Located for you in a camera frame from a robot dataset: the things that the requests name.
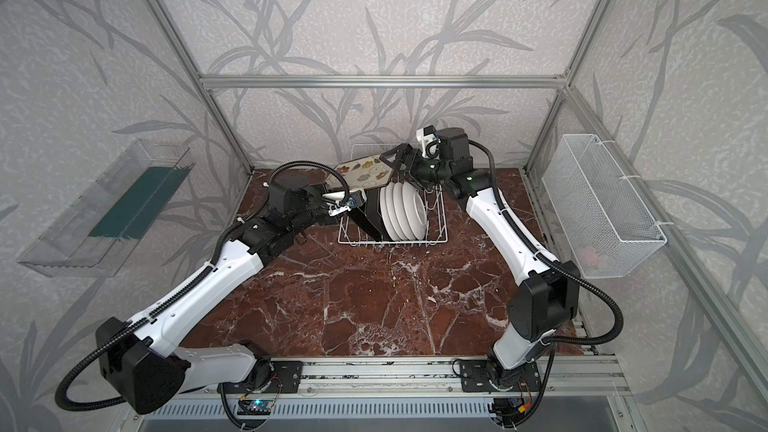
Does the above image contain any square floral plate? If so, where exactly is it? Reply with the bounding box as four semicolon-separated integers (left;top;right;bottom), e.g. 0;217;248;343
347;190;377;238
335;155;393;189

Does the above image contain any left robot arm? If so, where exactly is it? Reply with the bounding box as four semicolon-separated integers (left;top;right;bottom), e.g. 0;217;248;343
55;161;366;414

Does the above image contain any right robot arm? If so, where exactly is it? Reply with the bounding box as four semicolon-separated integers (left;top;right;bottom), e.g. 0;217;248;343
380;126;624;392

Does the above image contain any white round plate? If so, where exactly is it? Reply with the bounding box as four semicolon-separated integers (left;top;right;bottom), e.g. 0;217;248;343
379;187;397;242
402;182;428;241
392;182;416;241
385;183;406;241

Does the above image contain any pink object in basket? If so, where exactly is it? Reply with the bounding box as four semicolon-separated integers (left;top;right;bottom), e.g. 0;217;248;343
577;246;604;268

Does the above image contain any left green circuit board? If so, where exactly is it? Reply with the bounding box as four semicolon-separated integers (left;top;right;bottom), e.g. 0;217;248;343
237;397;276;416

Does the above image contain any white wire dish rack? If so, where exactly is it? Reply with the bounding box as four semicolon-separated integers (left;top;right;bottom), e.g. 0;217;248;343
337;142;449;247

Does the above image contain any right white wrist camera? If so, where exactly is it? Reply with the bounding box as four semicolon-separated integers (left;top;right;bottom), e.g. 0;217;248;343
416;126;439;159

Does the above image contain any aluminium frame crossbar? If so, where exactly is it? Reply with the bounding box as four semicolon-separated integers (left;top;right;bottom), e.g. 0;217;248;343
200;75;566;89

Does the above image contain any aluminium mounting rail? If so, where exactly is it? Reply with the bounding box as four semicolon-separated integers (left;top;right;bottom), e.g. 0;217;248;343
122;356;631;400

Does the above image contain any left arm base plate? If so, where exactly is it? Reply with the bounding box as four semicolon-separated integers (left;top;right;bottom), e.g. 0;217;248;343
219;360;303;395

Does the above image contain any white mesh wall basket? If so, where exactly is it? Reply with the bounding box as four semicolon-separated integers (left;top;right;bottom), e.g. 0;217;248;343
542;134;667;279

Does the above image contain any clear plastic wall bin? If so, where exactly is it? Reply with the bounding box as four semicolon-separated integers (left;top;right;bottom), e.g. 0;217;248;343
18;139;196;278

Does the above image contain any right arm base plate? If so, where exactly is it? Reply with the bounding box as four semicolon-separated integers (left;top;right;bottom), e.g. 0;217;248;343
452;359;543;394

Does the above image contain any right circuit board with wires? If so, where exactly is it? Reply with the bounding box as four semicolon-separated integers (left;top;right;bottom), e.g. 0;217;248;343
488;398;533;424

